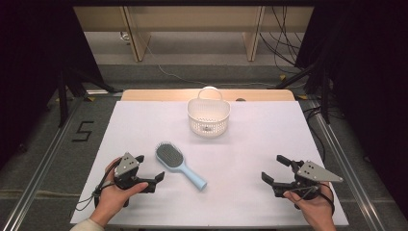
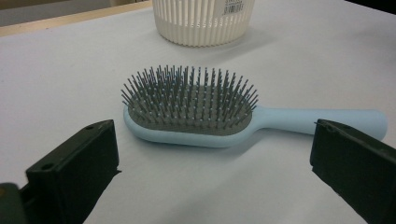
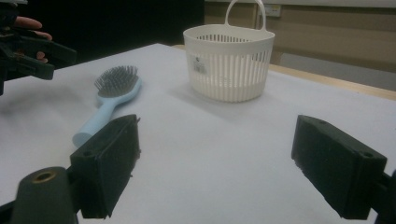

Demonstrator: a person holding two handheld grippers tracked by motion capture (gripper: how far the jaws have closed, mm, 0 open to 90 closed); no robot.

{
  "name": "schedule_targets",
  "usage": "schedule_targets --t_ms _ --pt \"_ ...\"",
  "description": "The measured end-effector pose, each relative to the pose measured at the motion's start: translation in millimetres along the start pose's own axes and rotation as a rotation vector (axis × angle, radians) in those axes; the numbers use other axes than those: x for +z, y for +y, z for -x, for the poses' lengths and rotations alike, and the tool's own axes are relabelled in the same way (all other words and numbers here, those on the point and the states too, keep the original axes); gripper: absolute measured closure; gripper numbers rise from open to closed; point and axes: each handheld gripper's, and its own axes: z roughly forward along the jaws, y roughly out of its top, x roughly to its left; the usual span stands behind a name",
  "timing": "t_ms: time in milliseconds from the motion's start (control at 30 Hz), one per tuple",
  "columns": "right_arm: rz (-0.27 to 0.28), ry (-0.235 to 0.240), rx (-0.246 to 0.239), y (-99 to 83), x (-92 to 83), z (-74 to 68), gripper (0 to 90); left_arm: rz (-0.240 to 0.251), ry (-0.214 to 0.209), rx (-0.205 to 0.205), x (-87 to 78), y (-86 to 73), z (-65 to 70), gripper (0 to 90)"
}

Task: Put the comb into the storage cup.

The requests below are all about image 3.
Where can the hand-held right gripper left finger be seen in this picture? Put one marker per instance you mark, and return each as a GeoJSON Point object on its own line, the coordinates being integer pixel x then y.
{"type": "Point", "coordinates": [106, 161]}

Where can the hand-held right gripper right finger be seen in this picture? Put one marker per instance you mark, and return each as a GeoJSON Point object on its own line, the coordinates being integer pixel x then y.
{"type": "Point", "coordinates": [336, 165]}

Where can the light blue hairbrush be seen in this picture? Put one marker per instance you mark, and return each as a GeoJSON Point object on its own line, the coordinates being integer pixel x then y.
{"type": "Point", "coordinates": [107, 107]}

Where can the white slotted plastic basket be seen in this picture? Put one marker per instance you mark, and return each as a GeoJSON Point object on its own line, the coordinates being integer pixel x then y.
{"type": "Point", "coordinates": [229, 88]}

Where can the white sticker label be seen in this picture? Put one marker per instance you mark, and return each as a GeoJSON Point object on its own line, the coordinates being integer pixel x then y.
{"type": "Point", "coordinates": [199, 65]}

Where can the white wall socket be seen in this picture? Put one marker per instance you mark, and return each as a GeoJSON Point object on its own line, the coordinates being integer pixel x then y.
{"type": "Point", "coordinates": [274, 11]}

